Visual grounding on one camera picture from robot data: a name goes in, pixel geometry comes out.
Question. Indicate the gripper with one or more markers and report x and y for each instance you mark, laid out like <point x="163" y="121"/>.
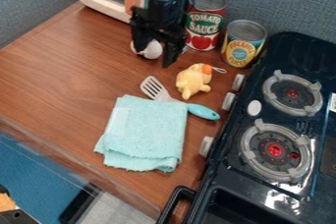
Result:
<point x="163" y="14"/>

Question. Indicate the yellow plush duck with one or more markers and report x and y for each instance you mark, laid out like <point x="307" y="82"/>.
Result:
<point x="193" y="80"/>

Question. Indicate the red tomato sauce can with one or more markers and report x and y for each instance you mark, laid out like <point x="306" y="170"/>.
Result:
<point x="205" y="21"/>

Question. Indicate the yellow pineapple can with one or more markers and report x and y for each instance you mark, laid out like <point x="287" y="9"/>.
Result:
<point x="243" y="44"/>

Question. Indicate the light blue cloth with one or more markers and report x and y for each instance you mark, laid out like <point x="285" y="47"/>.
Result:
<point x="142" y="133"/>

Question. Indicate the toy stove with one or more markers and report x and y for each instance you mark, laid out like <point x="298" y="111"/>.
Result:
<point x="271" y="136"/>

